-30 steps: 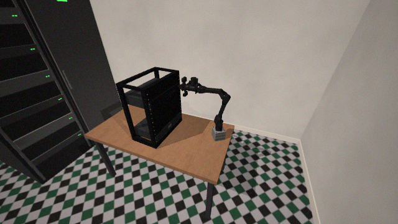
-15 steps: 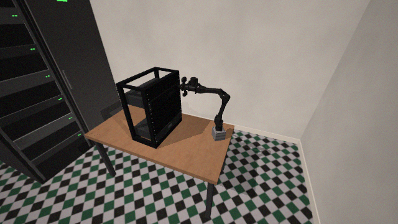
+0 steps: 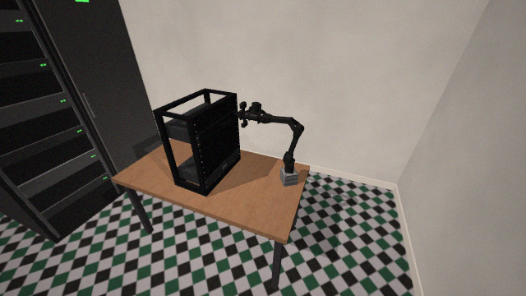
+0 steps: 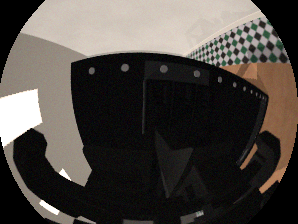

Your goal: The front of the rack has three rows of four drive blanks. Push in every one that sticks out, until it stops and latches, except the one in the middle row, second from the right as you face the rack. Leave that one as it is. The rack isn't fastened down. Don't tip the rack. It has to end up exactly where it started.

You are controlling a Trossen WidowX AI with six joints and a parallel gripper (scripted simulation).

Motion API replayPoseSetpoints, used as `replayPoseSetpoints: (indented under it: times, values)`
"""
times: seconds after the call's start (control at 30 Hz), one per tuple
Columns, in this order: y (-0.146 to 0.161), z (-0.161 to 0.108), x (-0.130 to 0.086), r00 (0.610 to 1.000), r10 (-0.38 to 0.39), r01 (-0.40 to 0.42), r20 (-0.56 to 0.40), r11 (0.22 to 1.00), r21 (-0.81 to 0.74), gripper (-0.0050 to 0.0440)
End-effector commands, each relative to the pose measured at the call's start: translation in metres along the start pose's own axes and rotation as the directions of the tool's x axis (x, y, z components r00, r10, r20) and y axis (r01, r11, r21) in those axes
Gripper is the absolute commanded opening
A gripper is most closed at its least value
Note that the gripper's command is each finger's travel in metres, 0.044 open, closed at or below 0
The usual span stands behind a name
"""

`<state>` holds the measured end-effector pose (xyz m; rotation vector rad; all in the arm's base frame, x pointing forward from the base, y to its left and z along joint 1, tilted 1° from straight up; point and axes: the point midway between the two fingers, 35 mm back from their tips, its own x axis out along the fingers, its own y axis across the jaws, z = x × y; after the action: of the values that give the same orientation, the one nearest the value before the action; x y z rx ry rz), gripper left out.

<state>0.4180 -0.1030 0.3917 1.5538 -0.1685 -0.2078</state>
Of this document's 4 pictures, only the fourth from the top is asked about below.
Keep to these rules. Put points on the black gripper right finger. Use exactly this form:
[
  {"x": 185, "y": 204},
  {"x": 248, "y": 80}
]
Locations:
[{"x": 175, "y": 163}]

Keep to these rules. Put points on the black server rack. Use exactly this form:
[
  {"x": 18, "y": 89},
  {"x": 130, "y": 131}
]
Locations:
[{"x": 107, "y": 97}]

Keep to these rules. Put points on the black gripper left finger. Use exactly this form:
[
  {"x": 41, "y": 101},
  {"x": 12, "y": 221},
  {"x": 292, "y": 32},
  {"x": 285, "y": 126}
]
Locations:
[{"x": 135, "y": 159}]

